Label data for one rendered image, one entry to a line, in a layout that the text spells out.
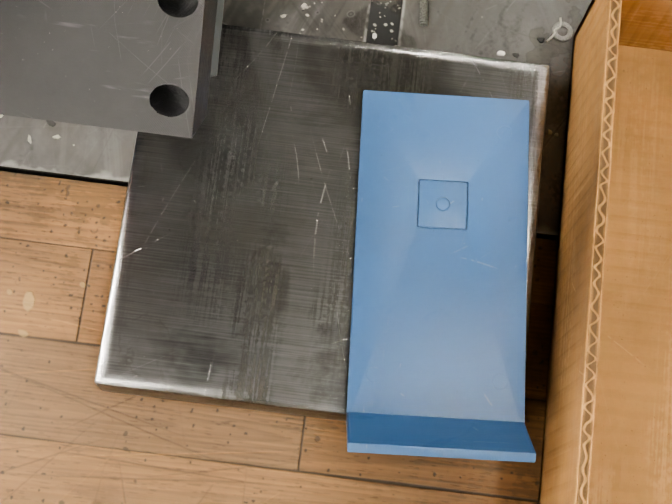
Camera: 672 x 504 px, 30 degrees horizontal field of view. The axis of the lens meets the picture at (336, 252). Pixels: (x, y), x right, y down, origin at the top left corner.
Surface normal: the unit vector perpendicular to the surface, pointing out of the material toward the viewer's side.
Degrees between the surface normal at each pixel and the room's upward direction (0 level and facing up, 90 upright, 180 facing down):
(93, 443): 0
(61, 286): 0
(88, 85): 31
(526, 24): 0
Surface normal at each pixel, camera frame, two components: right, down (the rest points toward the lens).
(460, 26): 0.04, -0.25
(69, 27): -0.01, 0.28
